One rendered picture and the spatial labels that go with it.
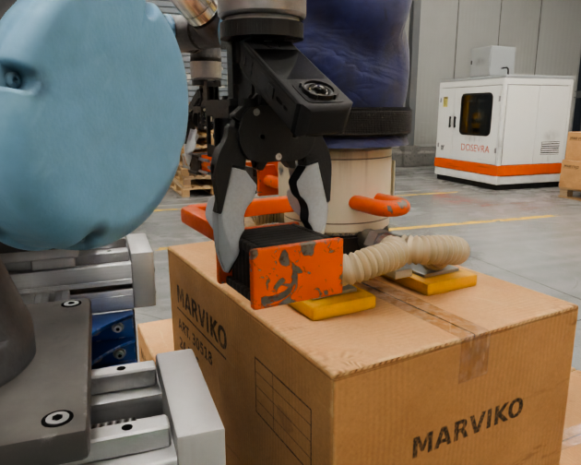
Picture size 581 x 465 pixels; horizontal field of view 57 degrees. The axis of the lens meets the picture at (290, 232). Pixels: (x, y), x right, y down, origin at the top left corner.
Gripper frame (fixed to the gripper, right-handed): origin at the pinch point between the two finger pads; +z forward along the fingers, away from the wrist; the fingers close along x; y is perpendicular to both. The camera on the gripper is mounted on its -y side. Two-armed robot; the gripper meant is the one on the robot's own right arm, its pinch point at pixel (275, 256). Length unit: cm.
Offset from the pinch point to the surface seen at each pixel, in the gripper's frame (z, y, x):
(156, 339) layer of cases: 53, 105, -13
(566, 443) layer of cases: 54, 16, -74
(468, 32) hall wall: -169, 840, -892
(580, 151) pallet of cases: 46, 408, -666
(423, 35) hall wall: -159, 857, -781
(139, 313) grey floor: 108, 269, -42
